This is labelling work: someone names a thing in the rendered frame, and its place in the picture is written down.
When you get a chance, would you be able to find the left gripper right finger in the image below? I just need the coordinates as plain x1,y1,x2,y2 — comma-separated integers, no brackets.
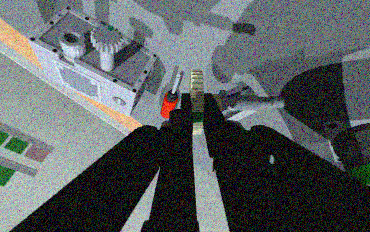
203,93,370,232

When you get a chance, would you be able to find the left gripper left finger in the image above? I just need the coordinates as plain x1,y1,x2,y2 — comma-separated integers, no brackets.
9,93,199,232

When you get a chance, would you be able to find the red screwdriver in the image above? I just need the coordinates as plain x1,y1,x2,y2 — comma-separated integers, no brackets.
161,74,181,119

